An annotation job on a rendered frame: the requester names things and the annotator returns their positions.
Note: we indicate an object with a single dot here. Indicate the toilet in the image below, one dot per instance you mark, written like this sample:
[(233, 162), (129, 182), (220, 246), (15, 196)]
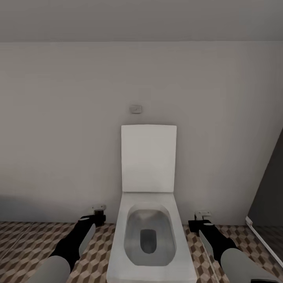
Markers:
[(149, 244)]

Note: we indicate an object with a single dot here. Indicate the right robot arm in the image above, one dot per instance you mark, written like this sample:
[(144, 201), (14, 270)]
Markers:
[(237, 266)]

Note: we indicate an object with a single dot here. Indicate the shower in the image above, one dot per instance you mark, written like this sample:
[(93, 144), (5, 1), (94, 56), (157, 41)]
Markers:
[(265, 244)]

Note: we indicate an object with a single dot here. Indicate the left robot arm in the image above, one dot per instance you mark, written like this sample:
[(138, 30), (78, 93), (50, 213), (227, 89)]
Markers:
[(59, 265)]

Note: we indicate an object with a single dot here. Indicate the hook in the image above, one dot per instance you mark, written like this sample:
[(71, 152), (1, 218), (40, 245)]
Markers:
[(135, 109)]

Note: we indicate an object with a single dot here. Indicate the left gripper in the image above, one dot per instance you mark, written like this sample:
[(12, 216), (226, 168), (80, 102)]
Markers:
[(99, 219)]

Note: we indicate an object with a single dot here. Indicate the door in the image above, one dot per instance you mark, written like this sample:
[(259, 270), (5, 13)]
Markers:
[(266, 212)]

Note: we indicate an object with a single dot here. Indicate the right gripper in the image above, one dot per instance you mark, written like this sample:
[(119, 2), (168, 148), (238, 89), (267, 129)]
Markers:
[(193, 225)]

